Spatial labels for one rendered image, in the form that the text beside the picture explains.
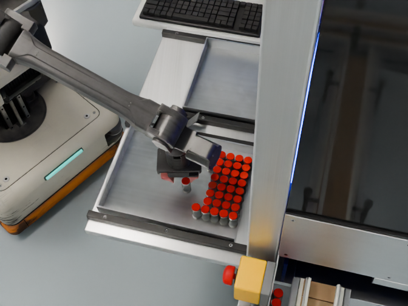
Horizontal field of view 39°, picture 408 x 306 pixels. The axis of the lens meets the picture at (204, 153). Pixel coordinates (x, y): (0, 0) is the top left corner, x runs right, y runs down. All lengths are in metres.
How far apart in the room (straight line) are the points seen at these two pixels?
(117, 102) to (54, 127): 1.23
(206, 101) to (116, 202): 0.38
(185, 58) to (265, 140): 0.87
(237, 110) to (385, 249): 0.64
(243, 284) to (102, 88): 0.48
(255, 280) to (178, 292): 1.11
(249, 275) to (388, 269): 0.27
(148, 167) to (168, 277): 0.88
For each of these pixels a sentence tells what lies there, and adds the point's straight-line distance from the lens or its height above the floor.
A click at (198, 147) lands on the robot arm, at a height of 1.14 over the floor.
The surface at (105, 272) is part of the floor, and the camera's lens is 2.33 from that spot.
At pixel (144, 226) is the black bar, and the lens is 1.38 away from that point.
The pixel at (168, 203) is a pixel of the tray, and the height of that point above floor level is 0.88.
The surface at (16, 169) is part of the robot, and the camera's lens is 2.31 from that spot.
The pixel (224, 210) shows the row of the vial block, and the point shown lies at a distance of 1.35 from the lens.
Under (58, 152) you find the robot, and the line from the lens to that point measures 2.30.
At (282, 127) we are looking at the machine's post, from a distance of 0.82.
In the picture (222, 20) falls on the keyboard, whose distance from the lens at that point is 1.87.
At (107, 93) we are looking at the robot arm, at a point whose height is 1.24.
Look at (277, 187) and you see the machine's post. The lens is 0.96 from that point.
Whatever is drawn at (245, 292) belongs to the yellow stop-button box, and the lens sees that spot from 1.17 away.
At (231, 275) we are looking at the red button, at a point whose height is 1.01.
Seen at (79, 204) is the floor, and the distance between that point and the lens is 2.49.
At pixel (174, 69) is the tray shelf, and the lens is 1.67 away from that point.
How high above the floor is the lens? 2.13
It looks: 57 degrees down
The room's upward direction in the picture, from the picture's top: 4 degrees counter-clockwise
